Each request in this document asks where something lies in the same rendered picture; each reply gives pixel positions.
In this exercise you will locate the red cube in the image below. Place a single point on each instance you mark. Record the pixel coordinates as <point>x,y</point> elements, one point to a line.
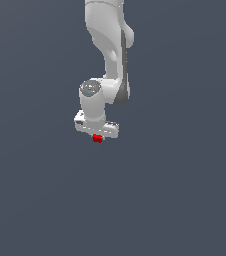
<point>97,138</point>

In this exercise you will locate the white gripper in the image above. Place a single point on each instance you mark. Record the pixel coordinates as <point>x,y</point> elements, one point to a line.
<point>96,127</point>

